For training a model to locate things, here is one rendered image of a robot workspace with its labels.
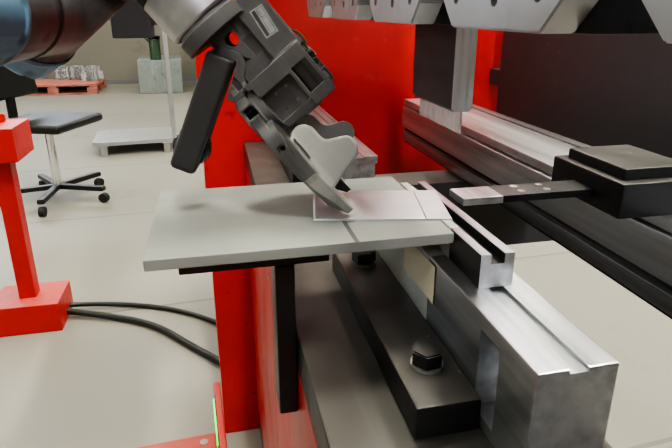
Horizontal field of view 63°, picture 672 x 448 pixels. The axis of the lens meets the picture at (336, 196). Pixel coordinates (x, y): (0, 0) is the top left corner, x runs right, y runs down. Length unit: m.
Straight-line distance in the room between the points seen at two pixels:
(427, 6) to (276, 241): 0.24
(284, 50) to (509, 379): 0.32
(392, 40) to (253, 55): 0.94
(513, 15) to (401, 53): 1.10
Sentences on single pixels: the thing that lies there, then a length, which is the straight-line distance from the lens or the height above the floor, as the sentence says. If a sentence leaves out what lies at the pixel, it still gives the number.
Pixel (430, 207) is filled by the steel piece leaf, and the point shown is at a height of 1.00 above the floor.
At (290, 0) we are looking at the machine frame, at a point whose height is 1.21.
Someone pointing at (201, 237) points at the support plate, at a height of 1.00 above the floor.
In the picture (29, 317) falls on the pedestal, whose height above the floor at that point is 0.07.
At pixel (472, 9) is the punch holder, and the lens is 0.40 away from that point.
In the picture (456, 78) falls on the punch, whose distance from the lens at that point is 0.51.
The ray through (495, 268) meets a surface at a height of 0.99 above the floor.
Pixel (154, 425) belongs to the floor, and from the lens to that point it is 1.88.
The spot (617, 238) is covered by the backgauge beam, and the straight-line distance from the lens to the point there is 0.71.
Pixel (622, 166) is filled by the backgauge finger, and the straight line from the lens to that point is 0.64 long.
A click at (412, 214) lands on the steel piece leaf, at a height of 1.00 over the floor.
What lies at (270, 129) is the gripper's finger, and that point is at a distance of 0.49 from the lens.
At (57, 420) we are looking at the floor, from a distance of 2.01.
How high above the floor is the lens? 1.19
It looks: 19 degrees down
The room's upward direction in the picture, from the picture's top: straight up
